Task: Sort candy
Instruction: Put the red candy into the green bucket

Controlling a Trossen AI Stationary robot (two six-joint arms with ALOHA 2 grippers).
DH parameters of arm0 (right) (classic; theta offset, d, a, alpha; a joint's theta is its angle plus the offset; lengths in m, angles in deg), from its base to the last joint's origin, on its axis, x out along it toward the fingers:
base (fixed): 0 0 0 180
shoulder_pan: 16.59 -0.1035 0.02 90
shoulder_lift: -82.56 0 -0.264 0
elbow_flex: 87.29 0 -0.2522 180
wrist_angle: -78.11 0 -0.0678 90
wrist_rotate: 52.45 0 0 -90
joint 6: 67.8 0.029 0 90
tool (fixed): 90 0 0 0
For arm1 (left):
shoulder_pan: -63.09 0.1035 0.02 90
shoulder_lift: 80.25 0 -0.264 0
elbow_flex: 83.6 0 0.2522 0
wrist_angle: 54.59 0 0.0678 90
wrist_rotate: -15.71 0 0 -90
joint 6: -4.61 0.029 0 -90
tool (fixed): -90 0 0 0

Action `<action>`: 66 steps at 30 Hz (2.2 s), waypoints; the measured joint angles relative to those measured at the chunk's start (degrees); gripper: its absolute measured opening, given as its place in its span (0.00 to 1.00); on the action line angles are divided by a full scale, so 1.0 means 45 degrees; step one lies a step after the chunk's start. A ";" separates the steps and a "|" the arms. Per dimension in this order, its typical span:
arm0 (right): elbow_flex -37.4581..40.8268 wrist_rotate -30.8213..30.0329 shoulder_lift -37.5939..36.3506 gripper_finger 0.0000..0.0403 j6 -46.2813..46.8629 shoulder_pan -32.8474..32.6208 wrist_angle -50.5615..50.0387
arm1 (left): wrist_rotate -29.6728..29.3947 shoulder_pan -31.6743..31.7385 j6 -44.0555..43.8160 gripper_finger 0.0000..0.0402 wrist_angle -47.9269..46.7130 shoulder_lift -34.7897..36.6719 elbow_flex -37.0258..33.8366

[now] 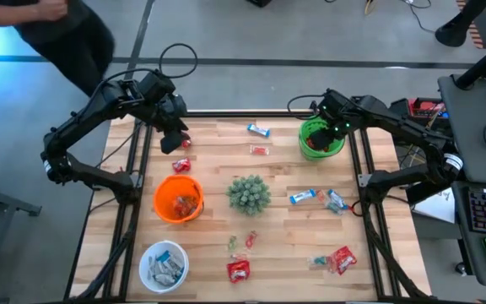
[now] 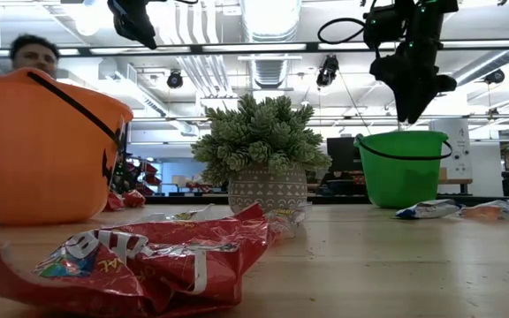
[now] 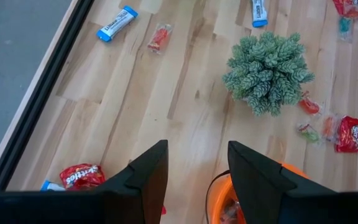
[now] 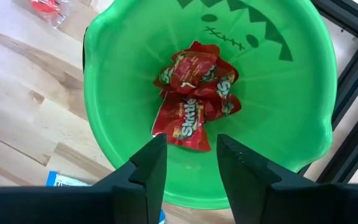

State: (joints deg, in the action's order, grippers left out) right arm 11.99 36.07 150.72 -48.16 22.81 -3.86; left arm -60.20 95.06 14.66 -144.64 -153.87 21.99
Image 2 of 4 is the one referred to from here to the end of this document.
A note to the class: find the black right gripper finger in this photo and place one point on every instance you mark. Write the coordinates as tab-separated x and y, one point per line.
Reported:
402	106
420	103

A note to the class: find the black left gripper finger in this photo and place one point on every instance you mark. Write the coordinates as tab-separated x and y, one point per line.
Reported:
150	40
134	34

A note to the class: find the red Skittles candy bag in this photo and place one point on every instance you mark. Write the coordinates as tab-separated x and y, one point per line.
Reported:
134	199
114	203
170	265

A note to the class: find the clear red gummy candy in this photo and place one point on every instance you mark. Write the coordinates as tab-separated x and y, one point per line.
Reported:
287	218

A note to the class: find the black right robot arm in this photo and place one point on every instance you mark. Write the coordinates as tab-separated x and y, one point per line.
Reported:
422	22

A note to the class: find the black round spotlight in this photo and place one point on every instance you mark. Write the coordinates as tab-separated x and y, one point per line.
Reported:
175	80
327	70
495	77

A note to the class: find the white pipe bundle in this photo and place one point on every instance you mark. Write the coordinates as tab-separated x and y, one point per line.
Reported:
201	70

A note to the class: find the white pillar with sockets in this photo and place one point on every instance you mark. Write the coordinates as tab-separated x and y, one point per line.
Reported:
462	146

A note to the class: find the green plastic bucket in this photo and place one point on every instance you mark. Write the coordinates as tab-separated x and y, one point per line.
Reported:
400	181

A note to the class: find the black monitor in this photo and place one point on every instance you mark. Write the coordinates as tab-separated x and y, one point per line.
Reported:
343	159

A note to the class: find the wooden bench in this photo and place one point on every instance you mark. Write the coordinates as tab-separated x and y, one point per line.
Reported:
458	181

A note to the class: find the person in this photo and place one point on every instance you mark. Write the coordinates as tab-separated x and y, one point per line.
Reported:
33	53

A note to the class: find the black beam with light strips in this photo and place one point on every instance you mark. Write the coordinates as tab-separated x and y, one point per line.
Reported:
259	46

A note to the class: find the red storage bin rack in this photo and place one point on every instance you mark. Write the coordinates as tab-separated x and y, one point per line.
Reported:
146	170

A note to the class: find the artificial succulent in patterned pot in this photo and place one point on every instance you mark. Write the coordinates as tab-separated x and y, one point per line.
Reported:
259	132

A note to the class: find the orange pumpkin bucket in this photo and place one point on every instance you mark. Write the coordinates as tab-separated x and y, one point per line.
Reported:
38	154

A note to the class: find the white ventilation duct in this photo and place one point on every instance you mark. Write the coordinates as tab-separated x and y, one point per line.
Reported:
272	22

